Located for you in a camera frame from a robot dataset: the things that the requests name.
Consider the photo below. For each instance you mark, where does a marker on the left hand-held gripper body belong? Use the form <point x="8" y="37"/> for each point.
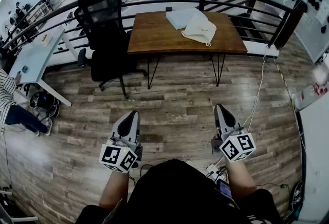
<point x="113" y="155"/>

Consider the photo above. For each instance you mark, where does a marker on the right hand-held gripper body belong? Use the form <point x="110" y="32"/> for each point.
<point x="236" y="148"/>

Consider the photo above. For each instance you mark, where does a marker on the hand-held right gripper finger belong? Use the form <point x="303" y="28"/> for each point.
<point x="218" y="120"/>
<point x="228" y="121"/>

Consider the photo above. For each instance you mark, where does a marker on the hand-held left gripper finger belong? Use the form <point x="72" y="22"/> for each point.
<point x="126" y="125"/>
<point x="137" y="130"/>

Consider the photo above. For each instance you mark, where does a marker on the person's right forearm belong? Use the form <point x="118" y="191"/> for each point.
<point x="240" y="179"/>

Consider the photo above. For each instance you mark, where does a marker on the person's left forearm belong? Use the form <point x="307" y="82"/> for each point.
<point x="114" y="189"/>

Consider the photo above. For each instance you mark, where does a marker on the white power strip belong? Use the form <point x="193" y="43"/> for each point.
<point x="212" y="168"/>

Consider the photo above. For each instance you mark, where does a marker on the smartphone with blue screen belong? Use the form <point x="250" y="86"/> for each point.
<point x="225" y="189"/>

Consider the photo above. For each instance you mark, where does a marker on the person's black shirt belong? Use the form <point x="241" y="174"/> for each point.
<point x="174" y="192"/>

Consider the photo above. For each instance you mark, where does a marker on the black round device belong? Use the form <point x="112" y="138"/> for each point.
<point x="298" y="192"/>

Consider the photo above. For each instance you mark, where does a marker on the white table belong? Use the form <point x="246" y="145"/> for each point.
<point x="316" y="153"/>

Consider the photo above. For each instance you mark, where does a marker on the black backpack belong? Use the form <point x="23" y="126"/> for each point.
<point x="42" y="101"/>

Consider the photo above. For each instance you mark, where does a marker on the black mesh office chair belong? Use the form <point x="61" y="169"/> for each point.
<point x="102" y="38"/>

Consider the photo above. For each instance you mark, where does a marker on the wooden table with black legs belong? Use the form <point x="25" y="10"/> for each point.
<point x="154" y="35"/>

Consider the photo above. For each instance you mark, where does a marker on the dark staircase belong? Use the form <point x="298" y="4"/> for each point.
<point x="246" y="27"/>

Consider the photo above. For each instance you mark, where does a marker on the flat white box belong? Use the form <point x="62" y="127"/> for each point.
<point x="177" y="18"/>

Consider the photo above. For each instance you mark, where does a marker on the white desk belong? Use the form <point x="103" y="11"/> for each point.
<point x="33" y="58"/>

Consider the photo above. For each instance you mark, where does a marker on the small dark device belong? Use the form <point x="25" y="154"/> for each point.
<point x="25" y="69"/>

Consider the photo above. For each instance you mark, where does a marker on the small cream box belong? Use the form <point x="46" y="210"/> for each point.
<point x="46" y="40"/>

